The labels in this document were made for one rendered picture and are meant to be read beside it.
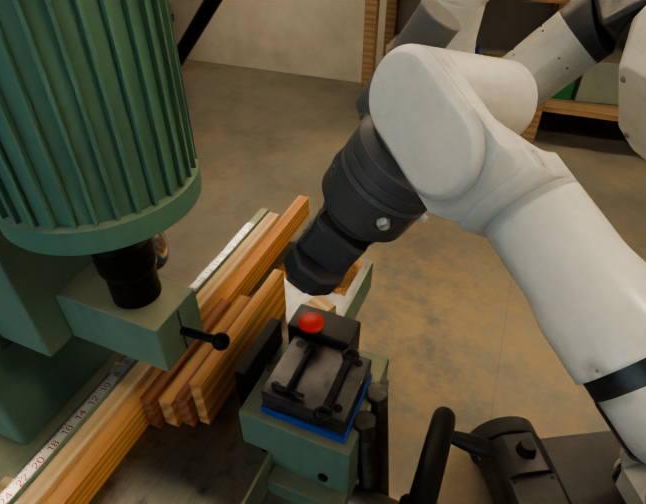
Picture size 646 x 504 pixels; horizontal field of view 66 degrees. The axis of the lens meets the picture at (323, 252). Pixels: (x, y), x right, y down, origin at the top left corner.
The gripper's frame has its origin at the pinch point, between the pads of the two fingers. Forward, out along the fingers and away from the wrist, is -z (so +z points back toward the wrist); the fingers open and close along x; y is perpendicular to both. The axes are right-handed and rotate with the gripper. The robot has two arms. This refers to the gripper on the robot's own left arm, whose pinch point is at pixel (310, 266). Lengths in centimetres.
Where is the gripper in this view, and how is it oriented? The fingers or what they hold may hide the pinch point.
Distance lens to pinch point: 52.4
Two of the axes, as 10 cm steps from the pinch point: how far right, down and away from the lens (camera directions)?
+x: 3.9, -5.9, 7.1
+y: -8.0, -6.0, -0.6
